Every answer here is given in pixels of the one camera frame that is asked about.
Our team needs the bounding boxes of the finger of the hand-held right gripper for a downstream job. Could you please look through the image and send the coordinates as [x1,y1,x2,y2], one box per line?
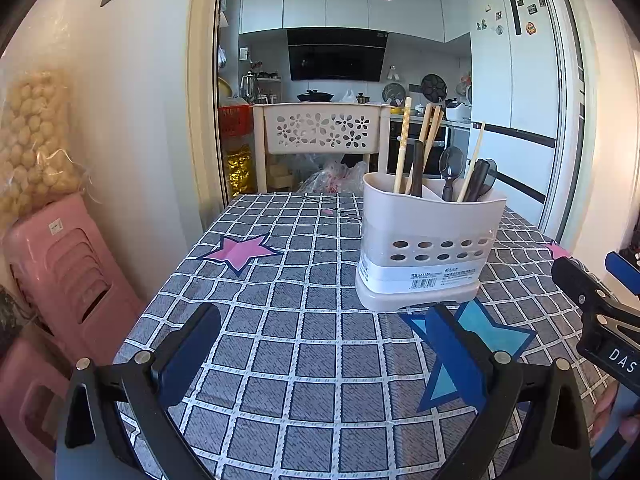
[604,251,640,288]
[551,256,640,346]

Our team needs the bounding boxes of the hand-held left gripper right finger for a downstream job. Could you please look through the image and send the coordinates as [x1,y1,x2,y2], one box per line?
[425,304,593,480]

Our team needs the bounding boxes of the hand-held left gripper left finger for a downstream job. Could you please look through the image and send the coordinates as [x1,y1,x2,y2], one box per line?
[55,302,223,480]

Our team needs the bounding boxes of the white plastic utensil holder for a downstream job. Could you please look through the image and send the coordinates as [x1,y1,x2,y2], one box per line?
[355,172,508,313]

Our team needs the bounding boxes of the person's right hand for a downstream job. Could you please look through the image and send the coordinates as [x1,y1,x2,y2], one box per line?
[591,380,640,461]

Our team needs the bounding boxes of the grey checked star tablecloth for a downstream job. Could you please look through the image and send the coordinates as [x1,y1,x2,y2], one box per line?
[112,191,616,480]

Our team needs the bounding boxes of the stack of pink plastic stools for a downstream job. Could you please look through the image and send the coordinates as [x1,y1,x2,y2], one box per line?
[2,194,146,366]

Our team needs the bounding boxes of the pink plastic stool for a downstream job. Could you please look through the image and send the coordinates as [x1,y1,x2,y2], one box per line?
[0,337,76,466]

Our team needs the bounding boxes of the dark mesh bag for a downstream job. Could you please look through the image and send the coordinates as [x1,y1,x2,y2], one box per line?
[0,285,33,356]

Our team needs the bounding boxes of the gold foil bag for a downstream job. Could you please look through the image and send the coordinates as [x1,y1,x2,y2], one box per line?
[225,146,256,200]

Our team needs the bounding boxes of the white rice cooker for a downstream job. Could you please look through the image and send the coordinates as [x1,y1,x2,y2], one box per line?
[445,100,472,123]

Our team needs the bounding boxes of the white refrigerator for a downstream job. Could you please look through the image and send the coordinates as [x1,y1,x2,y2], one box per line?
[462,0,563,206]

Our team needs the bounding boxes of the pink plastic bag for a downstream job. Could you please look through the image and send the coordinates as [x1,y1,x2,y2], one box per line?
[300,160,368,195]

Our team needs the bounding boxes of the red plastic basket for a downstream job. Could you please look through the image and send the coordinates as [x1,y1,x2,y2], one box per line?
[218,105,253,136]

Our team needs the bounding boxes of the group of fridge magnets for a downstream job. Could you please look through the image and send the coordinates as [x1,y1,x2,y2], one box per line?
[475,0,548,36]

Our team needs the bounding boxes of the bag of puffed snack balls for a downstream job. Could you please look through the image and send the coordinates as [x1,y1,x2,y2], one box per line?
[0,70,83,231]

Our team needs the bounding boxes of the beige flower-cutout cart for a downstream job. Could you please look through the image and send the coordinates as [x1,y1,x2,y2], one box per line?
[252,102,392,193]

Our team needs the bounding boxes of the black range hood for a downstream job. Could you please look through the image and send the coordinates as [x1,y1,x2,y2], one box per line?
[286,28,391,82]

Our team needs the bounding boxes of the white upper kitchen cabinets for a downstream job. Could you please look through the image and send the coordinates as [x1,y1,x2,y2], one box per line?
[239,0,473,43]

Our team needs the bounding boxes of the round black wall pan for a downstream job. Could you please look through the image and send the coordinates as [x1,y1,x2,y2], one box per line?
[420,73,448,101]

